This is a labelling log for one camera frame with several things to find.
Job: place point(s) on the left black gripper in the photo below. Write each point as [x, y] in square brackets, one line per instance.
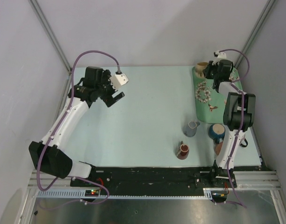
[106, 76]

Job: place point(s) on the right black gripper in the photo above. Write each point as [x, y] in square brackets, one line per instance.
[208, 69]

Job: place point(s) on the beige wooden mug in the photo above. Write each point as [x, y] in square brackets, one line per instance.
[199, 69]

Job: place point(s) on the grey mug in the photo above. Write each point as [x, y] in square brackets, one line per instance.
[190, 128]

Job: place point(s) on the dark red mug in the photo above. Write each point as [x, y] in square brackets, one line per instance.
[182, 151]

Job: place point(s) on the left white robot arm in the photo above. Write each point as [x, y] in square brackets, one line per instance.
[48, 155]

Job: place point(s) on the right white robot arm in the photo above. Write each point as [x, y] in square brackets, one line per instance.
[238, 116]

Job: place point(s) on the blue mug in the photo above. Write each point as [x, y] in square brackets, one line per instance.
[216, 132]

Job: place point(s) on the salmon pink mug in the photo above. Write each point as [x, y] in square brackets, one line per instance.
[218, 148]

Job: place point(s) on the green floral tray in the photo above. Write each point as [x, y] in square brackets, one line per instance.
[209, 104]

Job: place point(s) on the aluminium base profile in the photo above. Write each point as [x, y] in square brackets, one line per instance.
[257, 179]

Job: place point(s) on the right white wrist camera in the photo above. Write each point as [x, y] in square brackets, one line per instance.
[219, 56]

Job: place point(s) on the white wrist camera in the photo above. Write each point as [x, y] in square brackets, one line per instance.
[219, 56]
[118, 80]

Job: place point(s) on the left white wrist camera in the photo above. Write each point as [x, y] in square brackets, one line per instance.
[118, 80]

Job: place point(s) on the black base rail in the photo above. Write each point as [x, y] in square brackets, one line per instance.
[153, 180]

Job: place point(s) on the right aluminium frame post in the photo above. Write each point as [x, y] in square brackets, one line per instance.
[262, 19]

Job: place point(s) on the aluminium frame post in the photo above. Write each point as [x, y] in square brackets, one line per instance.
[50, 33]
[262, 19]

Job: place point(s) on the left aluminium frame post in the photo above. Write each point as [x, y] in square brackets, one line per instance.
[50, 33]

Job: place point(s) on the slotted cable duct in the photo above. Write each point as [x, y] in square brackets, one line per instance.
[202, 194]

